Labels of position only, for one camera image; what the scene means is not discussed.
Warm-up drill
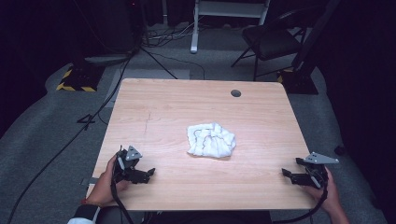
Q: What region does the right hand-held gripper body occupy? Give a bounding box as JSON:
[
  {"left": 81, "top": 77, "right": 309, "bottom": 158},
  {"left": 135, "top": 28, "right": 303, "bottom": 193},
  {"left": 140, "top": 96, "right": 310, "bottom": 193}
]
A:
[{"left": 303, "top": 151, "right": 340, "bottom": 189}]

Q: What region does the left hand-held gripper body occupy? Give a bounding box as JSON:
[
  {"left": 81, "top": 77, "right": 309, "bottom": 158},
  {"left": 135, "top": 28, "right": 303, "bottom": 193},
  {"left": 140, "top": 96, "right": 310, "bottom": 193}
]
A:
[{"left": 113, "top": 145, "right": 143, "bottom": 184}]

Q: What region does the black folding chair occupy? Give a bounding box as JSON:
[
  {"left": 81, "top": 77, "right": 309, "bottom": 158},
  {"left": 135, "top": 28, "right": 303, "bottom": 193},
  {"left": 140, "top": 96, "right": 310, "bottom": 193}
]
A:
[{"left": 231, "top": 7, "right": 313, "bottom": 82}]

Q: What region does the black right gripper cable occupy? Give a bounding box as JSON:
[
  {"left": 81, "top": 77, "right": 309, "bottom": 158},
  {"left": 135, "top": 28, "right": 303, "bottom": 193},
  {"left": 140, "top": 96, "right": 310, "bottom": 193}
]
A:
[{"left": 272, "top": 183, "right": 330, "bottom": 224}]

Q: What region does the white metal desk frame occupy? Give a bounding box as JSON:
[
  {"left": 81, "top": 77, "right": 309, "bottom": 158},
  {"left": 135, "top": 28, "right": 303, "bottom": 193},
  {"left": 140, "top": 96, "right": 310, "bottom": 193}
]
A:
[{"left": 190, "top": 0, "right": 272, "bottom": 55}]

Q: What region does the black stand hazard-striped base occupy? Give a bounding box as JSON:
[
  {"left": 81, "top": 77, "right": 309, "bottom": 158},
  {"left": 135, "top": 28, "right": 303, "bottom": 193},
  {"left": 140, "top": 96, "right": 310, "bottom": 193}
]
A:
[
  {"left": 276, "top": 0, "right": 342, "bottom": 95},
  {"left": 55, "top": 0, "right": 145, "bottom": 93}
]

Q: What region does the white cloth with coloured stitching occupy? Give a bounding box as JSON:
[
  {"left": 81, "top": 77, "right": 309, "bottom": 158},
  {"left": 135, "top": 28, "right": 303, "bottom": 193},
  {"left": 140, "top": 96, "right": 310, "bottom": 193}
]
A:
[{"left": 186, "top": 121, "right": 237, "bottom": 159}]

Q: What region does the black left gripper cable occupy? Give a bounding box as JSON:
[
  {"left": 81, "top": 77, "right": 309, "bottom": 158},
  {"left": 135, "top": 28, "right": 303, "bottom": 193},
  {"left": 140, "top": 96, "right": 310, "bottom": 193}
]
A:
[{"left": 110, "top": 178, "right": 135, "bottom": 224}]

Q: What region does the bundle of floor cables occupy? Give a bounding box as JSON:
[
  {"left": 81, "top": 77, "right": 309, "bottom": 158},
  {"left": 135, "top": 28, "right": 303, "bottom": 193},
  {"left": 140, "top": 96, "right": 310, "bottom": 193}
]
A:
[{"left": 141, "top": 20, "right": 207, "bottom": 49}]

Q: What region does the person's left hand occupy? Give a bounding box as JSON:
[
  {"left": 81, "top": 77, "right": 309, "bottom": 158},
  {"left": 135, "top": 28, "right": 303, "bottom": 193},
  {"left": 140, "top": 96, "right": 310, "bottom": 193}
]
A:
[{"left": 85, "top": 154, "right": 130, "bottom": 208}]

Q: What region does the person's dark clothing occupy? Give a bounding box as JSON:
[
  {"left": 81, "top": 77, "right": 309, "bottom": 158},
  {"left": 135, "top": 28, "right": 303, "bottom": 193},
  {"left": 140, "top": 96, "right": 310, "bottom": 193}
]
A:
[{"left": 99, "top": 206, "right": 274, "bottom": 224}]

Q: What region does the person's right hand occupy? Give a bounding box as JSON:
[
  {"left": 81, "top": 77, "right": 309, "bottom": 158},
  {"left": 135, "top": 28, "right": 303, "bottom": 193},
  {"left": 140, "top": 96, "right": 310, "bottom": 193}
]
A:
[{"left": 304, "top": 167, "right": 342, "bottom": 216}]

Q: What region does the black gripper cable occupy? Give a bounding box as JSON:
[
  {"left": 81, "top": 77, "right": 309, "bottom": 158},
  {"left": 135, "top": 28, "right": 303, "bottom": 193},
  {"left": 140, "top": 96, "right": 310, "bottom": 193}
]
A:
[
  {"left": 110, "top": 178, "right": 135, "bottom": 224},
  {"left": 272, "top": 183, "right": 330, "bottom": 224}
]

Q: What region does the long black floor cable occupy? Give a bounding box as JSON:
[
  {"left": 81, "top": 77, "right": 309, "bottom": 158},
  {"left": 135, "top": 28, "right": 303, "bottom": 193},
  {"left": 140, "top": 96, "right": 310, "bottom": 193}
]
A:
[{"left": 7, "top": 51, "right": 135, "bottom": 224}]

